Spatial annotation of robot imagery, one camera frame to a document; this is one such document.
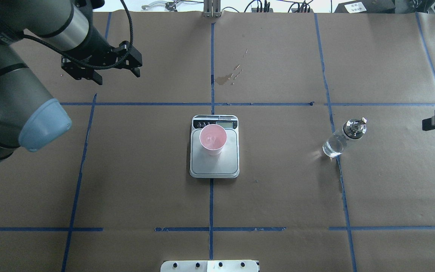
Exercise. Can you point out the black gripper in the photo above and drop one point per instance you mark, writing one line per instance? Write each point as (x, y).
(96, 42)

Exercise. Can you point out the pink paper cup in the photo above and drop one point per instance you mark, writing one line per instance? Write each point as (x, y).
(213, 138)

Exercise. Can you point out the glass sauce bottle metal spout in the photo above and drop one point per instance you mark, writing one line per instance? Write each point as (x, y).
(350, 132)

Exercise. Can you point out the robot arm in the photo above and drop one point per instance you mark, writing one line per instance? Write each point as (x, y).
(30, 116)

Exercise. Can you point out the silver digital kitchen scale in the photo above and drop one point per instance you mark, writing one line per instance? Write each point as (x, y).
(226, 165)

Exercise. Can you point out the brown paper table cover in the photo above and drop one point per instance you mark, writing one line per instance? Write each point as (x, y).
(115, 192)

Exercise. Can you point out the black box white label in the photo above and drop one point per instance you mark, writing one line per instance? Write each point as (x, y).
(366, 6)

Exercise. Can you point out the aluminium frame post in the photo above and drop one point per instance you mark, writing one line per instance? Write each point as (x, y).
(212, 8)

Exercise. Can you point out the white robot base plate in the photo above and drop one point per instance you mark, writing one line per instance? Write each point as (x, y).
(210, 266)

